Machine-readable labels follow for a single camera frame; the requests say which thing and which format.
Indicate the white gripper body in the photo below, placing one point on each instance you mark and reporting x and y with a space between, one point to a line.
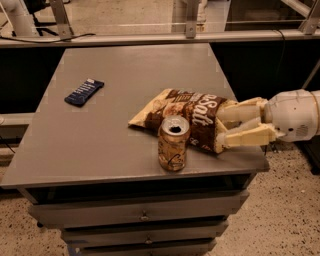
290 115

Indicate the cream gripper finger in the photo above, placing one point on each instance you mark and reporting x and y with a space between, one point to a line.
231 111
250 133

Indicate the brown chip bag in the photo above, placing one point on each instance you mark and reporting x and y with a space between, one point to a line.
199 109

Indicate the orange soda can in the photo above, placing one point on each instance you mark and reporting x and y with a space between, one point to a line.
174 133

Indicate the dark blue snack bar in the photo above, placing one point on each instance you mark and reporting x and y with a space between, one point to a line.
84 92

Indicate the grey drawer cabinet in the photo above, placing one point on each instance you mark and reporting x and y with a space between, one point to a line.
86 172

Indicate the white pipe top left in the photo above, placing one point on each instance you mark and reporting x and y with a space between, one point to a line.
18 15

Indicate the grey metal rail frame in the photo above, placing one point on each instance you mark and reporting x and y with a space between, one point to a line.
141 22

